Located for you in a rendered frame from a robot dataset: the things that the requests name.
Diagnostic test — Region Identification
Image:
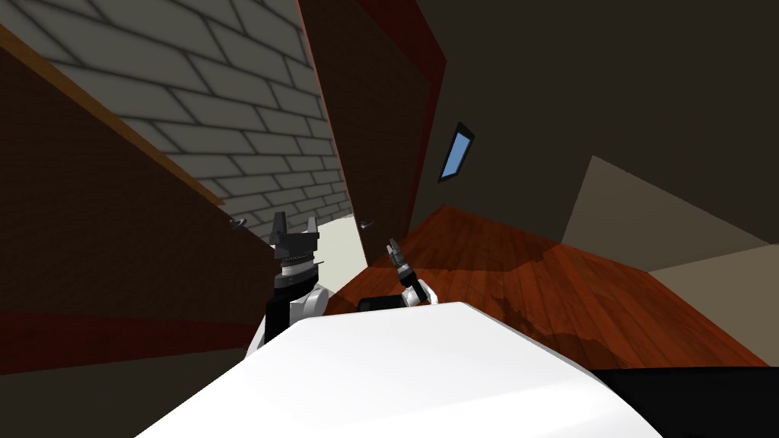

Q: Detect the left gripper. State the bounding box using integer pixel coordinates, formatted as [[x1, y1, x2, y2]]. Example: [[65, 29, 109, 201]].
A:
[[270, 211, 323, 262]]

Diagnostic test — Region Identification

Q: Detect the blue window with black frame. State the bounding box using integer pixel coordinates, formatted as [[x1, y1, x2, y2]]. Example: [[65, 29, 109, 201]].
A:
[[437, 121, 476, 184]]

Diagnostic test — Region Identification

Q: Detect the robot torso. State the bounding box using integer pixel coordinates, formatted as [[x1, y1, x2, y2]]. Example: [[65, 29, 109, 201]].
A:
[[133, 301, 666, 438]]

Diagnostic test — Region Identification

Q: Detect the dark brown door leaf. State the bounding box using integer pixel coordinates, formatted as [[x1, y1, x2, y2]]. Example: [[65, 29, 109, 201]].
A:
[[0, 24, 276, 375], [297, 0, 434, 267]]

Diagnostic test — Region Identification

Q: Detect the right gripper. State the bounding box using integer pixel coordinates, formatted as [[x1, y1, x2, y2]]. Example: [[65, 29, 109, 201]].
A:
[[386, 237, 413, 275]]

